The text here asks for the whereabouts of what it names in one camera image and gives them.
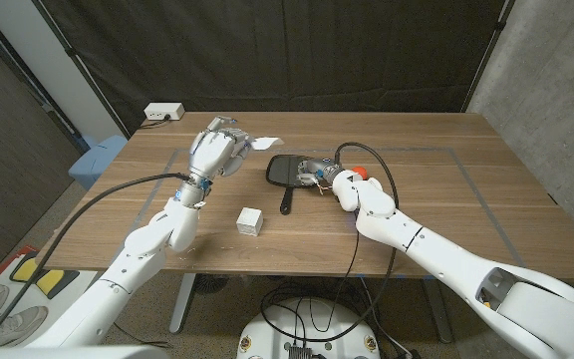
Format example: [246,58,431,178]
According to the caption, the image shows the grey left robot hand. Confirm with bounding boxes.
[186,115,256,183]

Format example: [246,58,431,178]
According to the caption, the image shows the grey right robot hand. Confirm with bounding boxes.
[295,157,343,188]

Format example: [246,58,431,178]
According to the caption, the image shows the black hand mirror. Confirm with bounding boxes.
[265,154,318,216]

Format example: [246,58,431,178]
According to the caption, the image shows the white paper sheet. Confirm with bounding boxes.
[251,136,284,151]

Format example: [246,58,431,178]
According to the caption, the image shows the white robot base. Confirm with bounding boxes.
[236,297,382,359]

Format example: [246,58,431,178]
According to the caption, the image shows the white cube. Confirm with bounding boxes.
[235,206,264,237]

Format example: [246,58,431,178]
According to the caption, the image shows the white power strip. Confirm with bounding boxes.
[143,102,186,122]

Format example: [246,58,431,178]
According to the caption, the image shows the light blue bin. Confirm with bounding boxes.
[67,134,130,191]

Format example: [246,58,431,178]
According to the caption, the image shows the black backdrop curtain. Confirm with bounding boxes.
[32,0,515,136]

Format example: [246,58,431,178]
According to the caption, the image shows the black ribbed round object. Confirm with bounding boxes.
[191,273,229,296]

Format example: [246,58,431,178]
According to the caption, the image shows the grey table leg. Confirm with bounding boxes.
[421,283,455,345]
[169,272,198,334]

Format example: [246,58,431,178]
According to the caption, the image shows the black backdrop stand pole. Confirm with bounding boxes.
[460,0,516,115]
[31,0,132,140]

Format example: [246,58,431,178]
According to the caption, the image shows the white floor mat red edge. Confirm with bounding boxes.
[0,243,102,325]

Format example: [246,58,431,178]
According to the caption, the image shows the yellow and black floor item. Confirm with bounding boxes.
[8,251,82,300]

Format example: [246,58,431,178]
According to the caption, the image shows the white robot torso edge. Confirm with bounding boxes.
[0,344,171,359]

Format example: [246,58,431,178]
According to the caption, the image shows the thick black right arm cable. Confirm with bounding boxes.
[259,142,401,345]

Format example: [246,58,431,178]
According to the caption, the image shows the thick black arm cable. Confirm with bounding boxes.
[259,142,401,345]
[0,172,191,348]

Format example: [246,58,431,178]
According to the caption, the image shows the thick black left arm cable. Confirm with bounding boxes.
[0,172,191,348]

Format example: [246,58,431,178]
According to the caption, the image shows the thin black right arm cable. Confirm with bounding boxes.
[308,223,361,334]

